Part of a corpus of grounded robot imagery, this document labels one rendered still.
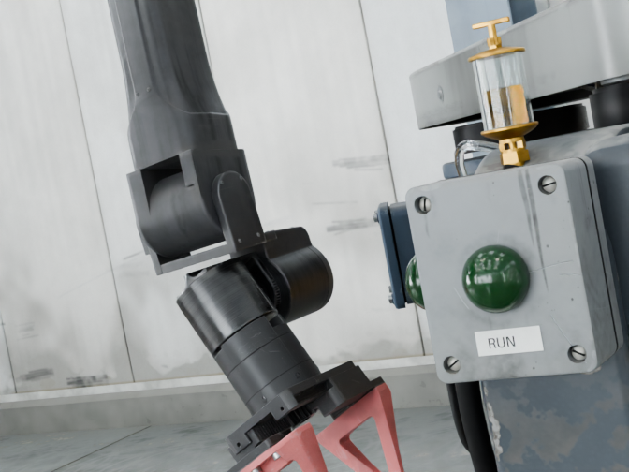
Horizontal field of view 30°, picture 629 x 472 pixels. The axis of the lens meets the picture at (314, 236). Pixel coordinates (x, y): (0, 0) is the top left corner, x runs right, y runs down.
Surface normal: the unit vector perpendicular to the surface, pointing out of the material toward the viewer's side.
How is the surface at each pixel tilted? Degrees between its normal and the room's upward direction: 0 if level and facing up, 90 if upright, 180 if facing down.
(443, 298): 90
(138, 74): 85
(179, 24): 83
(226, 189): 83
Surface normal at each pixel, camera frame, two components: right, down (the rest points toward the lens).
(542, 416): -0.48, 0.14
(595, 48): -0.95, 0.19
